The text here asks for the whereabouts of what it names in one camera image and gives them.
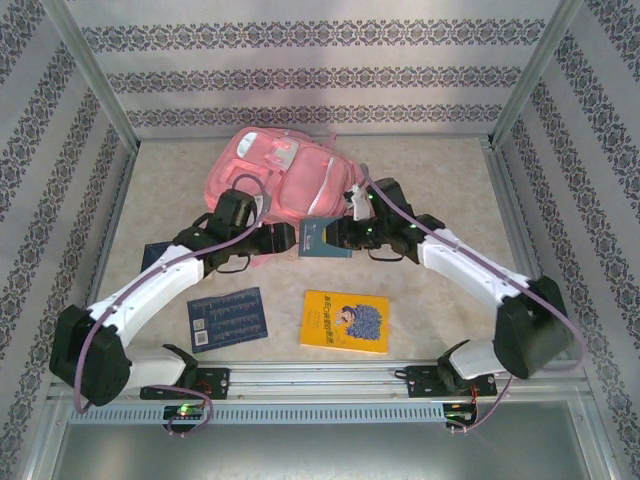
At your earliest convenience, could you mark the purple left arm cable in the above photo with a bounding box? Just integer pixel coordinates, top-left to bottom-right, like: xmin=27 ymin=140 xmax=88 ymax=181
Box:
xmin=72 ymin=172 xmax=274 ymax=441

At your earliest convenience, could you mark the right controller board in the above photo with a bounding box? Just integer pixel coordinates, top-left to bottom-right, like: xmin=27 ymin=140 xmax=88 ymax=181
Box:
xmin=444 ymin=403 xmax=479 ymax=426

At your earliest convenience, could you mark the aluminium side rail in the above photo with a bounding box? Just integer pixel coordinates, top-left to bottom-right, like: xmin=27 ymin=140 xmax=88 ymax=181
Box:
xmin=482 ymin=139 xmax=569 ymax=361
xmin=67 ymin=142 xmax=141 ymax=365

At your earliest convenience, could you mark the controller board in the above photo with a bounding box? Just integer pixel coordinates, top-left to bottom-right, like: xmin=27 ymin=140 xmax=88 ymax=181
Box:
xmin=444 ymin=403 xmax=479 ymax=426
xmin=163 ymin=404 xmax=206 ymax=421

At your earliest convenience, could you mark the aluminium mounting rail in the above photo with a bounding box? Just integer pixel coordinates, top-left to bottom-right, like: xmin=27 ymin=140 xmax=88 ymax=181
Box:
xmin=47 ymin=362 xmax=586 ymax=401

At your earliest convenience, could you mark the pink student backpack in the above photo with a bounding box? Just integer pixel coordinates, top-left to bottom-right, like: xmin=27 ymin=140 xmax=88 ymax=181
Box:
xmin=202 ymin=125 xmax=369 ymax=269

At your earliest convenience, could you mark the left controller board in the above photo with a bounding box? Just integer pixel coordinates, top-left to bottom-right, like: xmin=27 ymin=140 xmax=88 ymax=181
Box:
xmin=163 ymin=404 xmax=206 ymax=421

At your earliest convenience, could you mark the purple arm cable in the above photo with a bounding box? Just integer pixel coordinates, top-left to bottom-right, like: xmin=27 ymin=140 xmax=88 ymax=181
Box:
xmin=72 ymin=172 xmax=274 ymax=441
xmin=360 ymin=162 xmax=586 ymax=435

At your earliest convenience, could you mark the slotted grey cable duct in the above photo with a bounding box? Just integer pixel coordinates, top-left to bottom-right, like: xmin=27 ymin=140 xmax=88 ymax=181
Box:
xmin=67 ymin=402 xmax=446 ymax=426

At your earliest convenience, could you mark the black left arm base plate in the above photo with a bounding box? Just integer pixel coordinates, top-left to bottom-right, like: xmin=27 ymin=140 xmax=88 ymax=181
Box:
xmin=139 ymin=367 xmax=231 ymax=401

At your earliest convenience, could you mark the large teal book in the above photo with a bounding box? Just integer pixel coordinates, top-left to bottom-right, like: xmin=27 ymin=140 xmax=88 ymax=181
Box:
xmin=297 ymin=216 xmax=354 ymax=262

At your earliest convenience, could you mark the dark blue white-print book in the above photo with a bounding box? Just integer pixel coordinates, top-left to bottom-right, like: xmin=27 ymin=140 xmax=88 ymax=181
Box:
xmin=187 ymin=286 xmax=270 ymax=354

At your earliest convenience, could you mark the grey metal sheet panel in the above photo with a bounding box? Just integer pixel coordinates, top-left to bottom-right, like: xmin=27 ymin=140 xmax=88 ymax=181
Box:
xmin=49 ymin=424 xmax=594 ymax=480

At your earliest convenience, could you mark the navy book with beige label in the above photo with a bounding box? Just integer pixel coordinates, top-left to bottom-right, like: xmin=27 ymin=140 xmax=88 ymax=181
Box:
xmin=141 ymin=242 xmax=177 ymax=272

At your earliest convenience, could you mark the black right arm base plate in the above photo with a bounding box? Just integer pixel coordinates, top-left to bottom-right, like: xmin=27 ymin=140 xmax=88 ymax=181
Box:
xmin=394 ymin=364 xmax=499 ymax=400

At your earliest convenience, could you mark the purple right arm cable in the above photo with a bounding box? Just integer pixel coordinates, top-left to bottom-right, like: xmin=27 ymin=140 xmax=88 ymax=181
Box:
xmin=360 ymin=162 xmax=586 ymax=435

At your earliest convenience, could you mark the aluminium frame post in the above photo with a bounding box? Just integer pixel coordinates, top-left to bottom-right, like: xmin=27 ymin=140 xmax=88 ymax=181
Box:
xmin=39 ymin=0 xmax=142 ymax=154
xmin=487 ymin=0 xmax=587 ymax=151

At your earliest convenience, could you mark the yellow illustrated book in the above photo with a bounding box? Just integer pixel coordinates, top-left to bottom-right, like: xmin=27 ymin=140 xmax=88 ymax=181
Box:
xmin=298 ymin=288 xmax=391 ymax=356

